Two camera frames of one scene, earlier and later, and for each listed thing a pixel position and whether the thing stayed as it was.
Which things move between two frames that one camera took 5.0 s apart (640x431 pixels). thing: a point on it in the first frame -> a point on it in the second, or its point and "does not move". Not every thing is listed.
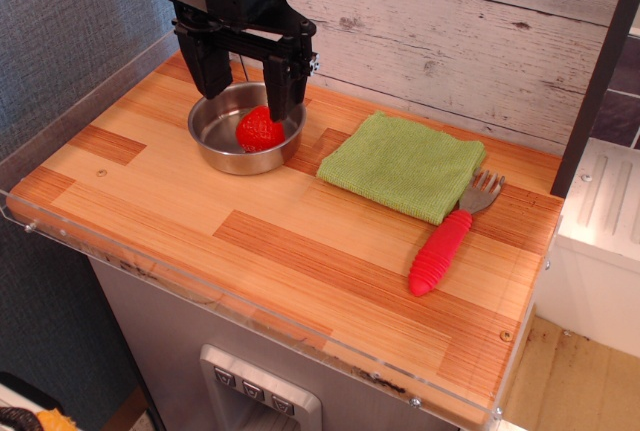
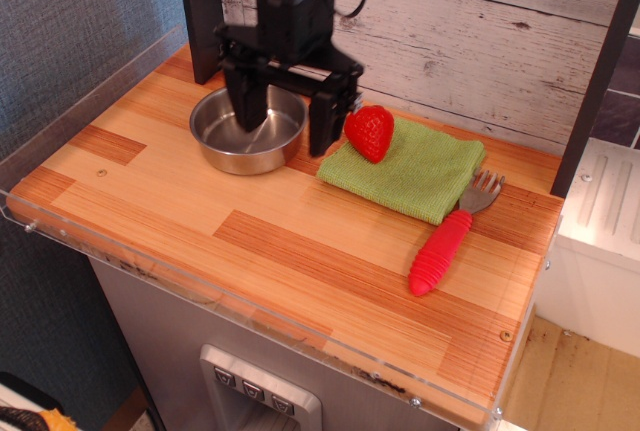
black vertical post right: [619, 26] does not move
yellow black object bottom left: [22, 419] does not move
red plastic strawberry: [256, 131] -> [370, 129]
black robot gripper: [242, 1] -> [292, 47]
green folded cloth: [418, 170] does not move
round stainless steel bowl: [213, 125] does not move
